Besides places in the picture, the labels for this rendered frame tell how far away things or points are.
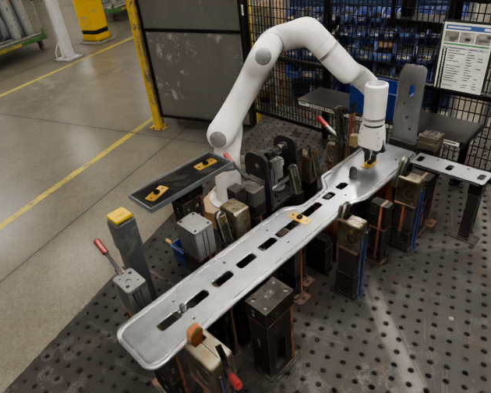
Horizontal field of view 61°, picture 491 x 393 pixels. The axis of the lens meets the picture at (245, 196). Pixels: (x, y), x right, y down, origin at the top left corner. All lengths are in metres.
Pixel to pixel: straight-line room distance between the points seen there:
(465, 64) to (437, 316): 1.09
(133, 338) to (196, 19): 3.22
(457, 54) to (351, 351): 1.34
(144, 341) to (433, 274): 1.11
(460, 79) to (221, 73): 2.44
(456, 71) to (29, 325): 2.66
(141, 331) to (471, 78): 1.69
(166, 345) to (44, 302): 1.88
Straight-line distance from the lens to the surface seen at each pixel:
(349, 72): 1.60
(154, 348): 1.17
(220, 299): 1.23
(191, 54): 4.15
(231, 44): 3.90
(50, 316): 2.87
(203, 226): 1.31
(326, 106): 2.26
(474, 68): 2.11
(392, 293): 1.69
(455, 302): 1.70
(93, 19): 9.06
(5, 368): 2.75
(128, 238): 1.39
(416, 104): 1.92
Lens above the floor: 1.92
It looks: 35 degrees down
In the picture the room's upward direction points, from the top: 6 degrees counter-clockwise
